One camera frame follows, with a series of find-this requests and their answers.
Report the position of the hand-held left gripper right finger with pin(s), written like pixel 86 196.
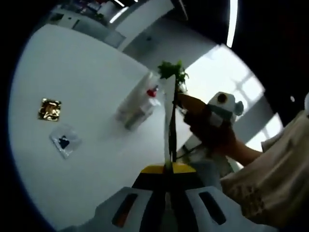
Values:
pixel 193 205

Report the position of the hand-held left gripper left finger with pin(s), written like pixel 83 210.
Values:
pixel 144 205

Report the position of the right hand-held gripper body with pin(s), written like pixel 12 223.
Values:
pixel 227 111

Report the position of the green black skincare sachet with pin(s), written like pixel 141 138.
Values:
pixel 169 108

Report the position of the white skincare tube red collar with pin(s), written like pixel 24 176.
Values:
pixel 151 93

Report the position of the clear skincare tube white cap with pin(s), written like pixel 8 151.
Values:
pixel 138 118

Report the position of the plain white skincare tube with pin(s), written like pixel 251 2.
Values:
pixel 132 101

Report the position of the clear skincare sachet blue contents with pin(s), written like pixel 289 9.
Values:
pixel 64 141

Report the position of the gold skincare sachet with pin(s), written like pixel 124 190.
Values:
pixel 49 109

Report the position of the person's right hand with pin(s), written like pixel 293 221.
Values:
pixel 212 137

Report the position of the green potted plant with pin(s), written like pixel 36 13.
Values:
pixel 169 68

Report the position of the person's beige printed shirt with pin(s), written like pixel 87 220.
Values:
pixel 272 174

